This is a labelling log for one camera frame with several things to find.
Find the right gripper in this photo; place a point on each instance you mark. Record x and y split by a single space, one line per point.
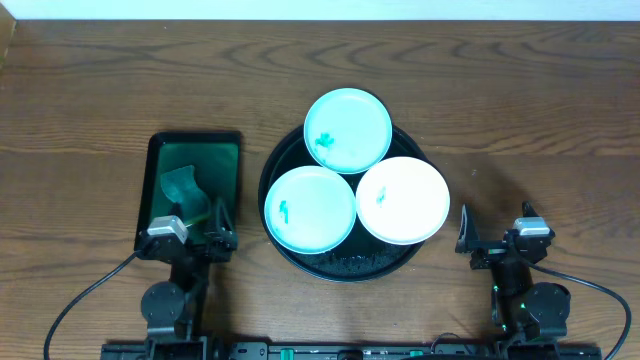
489 251

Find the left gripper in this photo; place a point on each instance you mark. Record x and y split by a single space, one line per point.
195 245

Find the green scouring sponge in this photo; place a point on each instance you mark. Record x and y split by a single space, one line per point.
179 186

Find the mint plate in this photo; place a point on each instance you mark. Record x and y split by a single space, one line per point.
310 210
347 130

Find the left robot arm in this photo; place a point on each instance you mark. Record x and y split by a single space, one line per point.
173 309

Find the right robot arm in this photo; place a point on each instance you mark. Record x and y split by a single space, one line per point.
532 315

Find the black rectangular water tray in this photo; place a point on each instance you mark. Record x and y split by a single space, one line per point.
216 158

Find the white plate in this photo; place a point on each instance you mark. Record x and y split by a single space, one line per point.
402 200

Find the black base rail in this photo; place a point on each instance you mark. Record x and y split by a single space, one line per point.
263 351

